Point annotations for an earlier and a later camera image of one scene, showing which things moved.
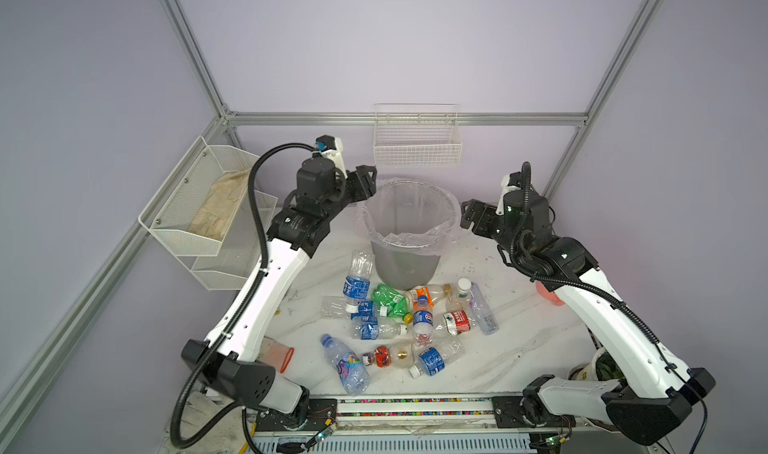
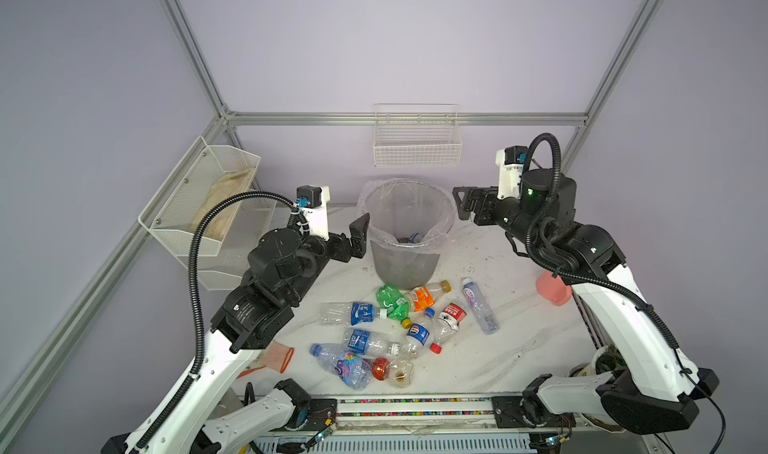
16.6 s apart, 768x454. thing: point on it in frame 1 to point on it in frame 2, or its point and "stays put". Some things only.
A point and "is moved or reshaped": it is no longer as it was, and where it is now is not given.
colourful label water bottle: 354,377 is moved or reshaped
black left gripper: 360,188 to 356,245
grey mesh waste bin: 409,222 stays put
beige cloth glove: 220,205 stays put
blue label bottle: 369,327 to 368,343
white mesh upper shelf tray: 191,212 stays put
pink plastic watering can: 550,295 stays put
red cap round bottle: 400,356 to 397,372
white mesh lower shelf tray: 240,255 stays put
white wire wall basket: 416,135 stays put
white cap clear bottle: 479,308 stays put
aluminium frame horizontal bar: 407,120 stays put
